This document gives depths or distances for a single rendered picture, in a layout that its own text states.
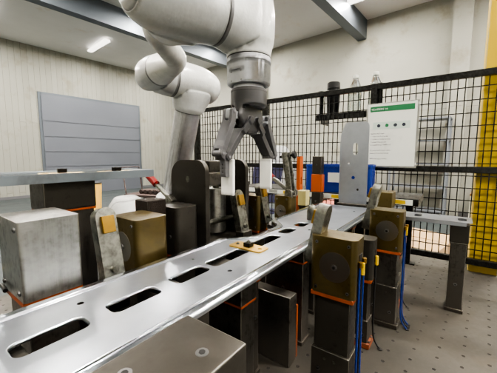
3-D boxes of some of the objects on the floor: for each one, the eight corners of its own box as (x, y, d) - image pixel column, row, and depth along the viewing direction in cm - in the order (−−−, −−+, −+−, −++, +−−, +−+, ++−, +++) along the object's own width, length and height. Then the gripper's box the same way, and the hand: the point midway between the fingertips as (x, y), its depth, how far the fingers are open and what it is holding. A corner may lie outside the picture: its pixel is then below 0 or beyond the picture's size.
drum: (106, 212, 610) (104, 182, 603) (86, 214, 581) (84, 183, 574) (99, 209, 636) (97, 180, 629) (80, 212, 607) (78, 182, 600)
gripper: (265, 100, 70) (265, 186, 72) (190, 78, 50) (192, 196, 52) (293, 96, 66) (291, 187, 68) (222, 70, 46) (222, 200, 48)
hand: (248, 186), depth 60 cm, fingers open, 13 cm apart
